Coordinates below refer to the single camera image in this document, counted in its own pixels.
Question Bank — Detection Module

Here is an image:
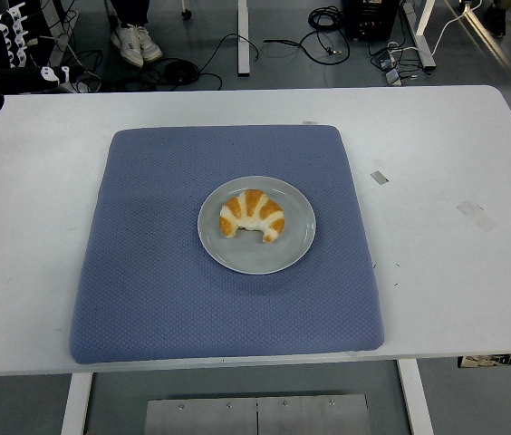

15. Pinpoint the croissant bread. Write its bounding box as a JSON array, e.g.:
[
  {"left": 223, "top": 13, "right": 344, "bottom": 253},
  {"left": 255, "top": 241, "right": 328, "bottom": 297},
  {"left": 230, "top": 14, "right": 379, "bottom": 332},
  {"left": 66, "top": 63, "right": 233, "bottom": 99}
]
[{"left": 218, "top": 188, "right": 286, "bottom": 244}]

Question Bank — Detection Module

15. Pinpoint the person's foot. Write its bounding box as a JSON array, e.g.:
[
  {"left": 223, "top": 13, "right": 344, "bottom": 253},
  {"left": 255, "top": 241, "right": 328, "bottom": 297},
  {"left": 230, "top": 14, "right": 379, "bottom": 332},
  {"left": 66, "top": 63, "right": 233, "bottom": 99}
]
[
  {"left": 135, "top": 25, "right": 164, "bottom": 63},
  {"left": 483, "top": 3, "right": 508, "bottom": 38},
  {"left": 110, "top": 22, "right": 146, "bottom": 69}
]

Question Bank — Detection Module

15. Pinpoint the person's leg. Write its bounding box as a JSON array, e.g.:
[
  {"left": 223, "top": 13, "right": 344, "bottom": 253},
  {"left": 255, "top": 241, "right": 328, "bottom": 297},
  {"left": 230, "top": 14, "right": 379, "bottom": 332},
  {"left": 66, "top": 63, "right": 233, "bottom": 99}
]
[{"left": 105, "top": 0, "right": 151, "bottom": 26}]

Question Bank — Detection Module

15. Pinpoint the blue quilted mat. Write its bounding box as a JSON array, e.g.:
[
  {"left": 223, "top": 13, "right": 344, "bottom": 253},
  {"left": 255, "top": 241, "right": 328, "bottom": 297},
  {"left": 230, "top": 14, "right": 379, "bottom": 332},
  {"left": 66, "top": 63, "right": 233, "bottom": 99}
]
[{"left": 68, "top": 125, "right": 384, "bottom": 366}]

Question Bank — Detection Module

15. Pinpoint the white slim desk leg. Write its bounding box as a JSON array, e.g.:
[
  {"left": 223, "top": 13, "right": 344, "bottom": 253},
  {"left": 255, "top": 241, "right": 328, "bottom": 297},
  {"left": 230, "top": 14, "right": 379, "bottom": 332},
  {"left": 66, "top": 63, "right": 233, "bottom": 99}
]
[{"left": 236, "top": 0, "right": 252, "bottom": 76}]

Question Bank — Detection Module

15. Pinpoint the grey round plate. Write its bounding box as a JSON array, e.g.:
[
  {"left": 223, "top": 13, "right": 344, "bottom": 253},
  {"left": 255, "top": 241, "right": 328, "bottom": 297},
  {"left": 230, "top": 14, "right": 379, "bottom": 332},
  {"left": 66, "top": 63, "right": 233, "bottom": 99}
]
[{"left": 197, "top": 175, "right": 318, "bottom": 276}]

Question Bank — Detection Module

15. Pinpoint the white table leg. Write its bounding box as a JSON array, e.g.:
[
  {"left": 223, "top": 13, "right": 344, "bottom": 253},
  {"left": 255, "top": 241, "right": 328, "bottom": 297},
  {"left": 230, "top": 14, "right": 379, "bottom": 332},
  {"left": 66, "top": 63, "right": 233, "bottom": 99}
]
[
  {"left": 397, "top": 359, "right": 436, "bottom": 435},
  {"left": 60, "top": 372, "right": 94, "bottom": 435}
]

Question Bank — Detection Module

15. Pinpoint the black equipment box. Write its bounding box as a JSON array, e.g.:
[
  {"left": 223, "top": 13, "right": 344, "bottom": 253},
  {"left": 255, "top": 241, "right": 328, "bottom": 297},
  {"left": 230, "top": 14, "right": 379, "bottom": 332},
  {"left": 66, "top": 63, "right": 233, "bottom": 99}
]
[{"left": 344, "top": 0, "right": 402, "bottom": 40}]

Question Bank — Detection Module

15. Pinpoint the black power adapter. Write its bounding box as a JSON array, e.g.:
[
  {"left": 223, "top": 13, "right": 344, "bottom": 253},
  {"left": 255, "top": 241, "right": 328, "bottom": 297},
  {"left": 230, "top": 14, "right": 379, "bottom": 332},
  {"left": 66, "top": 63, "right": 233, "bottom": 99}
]
[{"left": 371, "top": 48, "right": 398, "bottom": 72}]

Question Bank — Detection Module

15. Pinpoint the grey metal plate with screws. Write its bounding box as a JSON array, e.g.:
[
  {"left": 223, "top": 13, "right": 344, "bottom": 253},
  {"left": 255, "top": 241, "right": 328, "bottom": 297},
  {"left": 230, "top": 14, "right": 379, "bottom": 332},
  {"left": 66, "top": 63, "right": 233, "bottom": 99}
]
[{"left": 144, "top": 393, "right": 372, "bottom": 435}]

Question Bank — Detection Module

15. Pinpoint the white desk leg with foot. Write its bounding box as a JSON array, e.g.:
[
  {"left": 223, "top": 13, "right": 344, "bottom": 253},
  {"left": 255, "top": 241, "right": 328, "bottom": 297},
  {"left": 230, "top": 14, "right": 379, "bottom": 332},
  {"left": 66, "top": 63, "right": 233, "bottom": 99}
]
[{"left": 400, "top": 0, "right": 439, "bottom": 70}]

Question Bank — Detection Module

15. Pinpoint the large clear tape piece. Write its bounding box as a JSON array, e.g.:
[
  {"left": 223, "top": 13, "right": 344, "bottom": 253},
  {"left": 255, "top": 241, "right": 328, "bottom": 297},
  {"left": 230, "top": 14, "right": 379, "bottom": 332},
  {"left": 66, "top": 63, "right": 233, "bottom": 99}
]
[{"left": 456, "top": 199, "right": 498, "bottom": 233}]

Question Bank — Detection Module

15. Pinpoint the small black cable coil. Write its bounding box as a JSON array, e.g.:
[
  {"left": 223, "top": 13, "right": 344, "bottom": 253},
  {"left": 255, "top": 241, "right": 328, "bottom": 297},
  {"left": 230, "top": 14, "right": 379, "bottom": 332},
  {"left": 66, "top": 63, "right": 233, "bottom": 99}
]
[{"left": 161, "top": 58, "right": 201, "bottom": 85}]

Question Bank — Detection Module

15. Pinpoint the long thin black cable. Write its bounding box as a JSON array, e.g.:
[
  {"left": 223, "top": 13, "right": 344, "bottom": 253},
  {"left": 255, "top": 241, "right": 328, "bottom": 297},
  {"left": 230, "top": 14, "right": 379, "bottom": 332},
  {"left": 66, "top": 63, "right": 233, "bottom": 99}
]
[{"left": 195, "top": 33, "right": 261, "bottom": 90}]

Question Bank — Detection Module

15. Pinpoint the thick black cable coil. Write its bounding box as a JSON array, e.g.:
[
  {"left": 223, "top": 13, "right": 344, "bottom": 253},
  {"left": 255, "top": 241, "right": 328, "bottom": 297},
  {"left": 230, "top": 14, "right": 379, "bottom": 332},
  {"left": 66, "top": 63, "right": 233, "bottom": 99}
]
[{"left": 263, "top": 5, "right": 352, "bottom": 64}]

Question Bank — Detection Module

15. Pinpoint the white cable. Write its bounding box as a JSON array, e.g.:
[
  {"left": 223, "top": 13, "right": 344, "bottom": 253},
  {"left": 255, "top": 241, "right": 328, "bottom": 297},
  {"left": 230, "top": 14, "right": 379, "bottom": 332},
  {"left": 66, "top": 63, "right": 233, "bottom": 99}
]
[{"left": 428, "top": 6, "right": 477, "bottom": 58}]

